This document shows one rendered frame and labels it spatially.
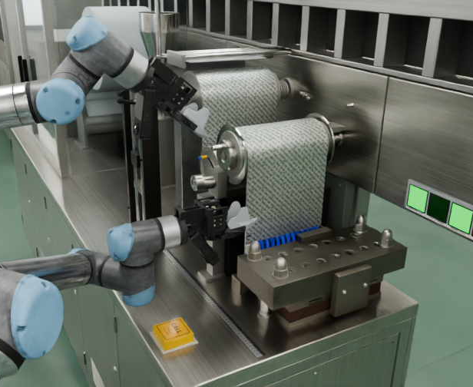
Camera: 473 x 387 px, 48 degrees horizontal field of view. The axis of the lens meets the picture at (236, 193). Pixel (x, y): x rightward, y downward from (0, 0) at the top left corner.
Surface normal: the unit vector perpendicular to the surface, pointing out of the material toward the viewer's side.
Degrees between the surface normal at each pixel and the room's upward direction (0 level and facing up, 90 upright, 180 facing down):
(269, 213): 90
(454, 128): 90
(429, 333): 0
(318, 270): 0
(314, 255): 0
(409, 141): 90
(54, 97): 90
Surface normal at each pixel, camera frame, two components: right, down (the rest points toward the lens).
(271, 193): 0.49, 0.34
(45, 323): 0.97, 0.07
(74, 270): 0.93, -0.20
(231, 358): 0.02, -0.92
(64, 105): 0.18, 0.38
